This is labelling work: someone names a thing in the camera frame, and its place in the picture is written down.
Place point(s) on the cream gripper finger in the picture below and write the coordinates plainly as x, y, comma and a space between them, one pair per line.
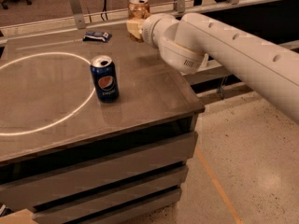
134, 28

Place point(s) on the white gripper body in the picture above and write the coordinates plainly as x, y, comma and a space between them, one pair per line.
149, 30

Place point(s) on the metal railing post left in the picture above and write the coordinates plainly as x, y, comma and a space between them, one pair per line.
77, 14

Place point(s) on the blue rxbar blueberry wrapper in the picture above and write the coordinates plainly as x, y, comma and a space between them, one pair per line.
97, 36

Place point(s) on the grey drawer cabinet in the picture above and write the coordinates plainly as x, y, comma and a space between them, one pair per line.
102, 173

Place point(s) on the orange soda can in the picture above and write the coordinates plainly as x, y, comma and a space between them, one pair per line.
138, 9

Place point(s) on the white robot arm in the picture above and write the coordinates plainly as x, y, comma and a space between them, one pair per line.
187, 43

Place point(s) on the blue Pepsi can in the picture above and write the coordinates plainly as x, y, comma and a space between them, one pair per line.
104, 78

